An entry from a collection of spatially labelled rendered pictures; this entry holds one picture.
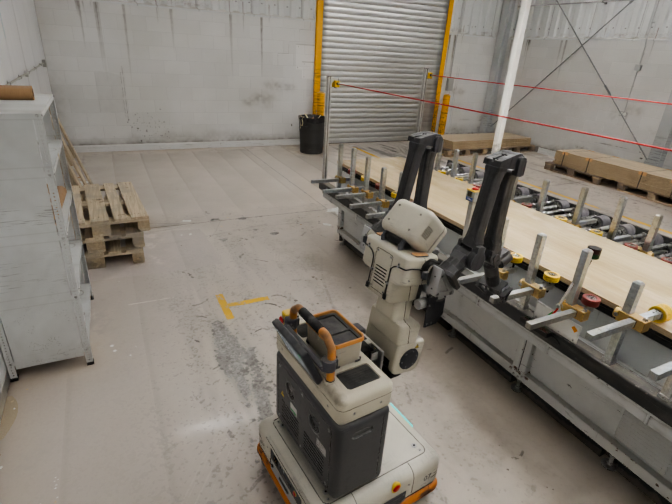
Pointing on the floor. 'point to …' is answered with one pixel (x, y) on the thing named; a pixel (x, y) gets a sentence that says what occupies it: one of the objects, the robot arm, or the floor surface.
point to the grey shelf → (39, 243)
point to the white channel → (511, 73)
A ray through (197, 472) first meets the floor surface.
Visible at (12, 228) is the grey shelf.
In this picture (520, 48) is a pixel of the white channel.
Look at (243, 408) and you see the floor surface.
